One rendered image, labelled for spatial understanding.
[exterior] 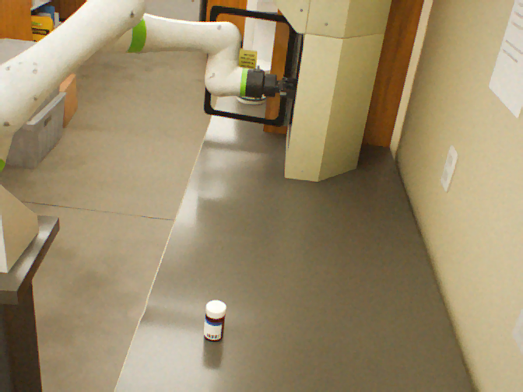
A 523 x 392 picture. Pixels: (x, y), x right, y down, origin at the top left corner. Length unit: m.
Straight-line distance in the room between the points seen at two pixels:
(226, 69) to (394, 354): 1.04
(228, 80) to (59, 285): 1.46
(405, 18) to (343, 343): 1.24
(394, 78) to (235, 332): 1.25
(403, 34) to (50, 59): 1.24
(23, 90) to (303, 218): 0.83
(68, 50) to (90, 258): 1.82
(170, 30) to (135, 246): 1.64
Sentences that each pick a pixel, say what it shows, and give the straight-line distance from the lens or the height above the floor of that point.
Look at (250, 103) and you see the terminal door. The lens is 2.19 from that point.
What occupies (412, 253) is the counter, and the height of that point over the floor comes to 0.94.
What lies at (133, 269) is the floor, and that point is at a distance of 3.04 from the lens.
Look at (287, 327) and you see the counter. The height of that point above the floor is 0.94.
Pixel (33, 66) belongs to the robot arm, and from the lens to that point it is 1.41.
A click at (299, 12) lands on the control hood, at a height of 1.47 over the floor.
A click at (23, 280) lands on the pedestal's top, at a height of 0.94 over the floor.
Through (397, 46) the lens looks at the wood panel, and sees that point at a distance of 2.19.
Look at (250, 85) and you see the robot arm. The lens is 1.93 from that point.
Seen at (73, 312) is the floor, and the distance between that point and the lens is 2.81.
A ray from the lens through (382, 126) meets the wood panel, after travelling 2.28.
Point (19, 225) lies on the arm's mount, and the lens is 1.49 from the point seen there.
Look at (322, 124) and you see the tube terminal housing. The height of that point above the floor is 1.14.
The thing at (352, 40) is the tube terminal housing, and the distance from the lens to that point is 1.82.
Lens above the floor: 1.81
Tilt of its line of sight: 29 degrees down
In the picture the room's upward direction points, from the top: 7 degrees clockwise
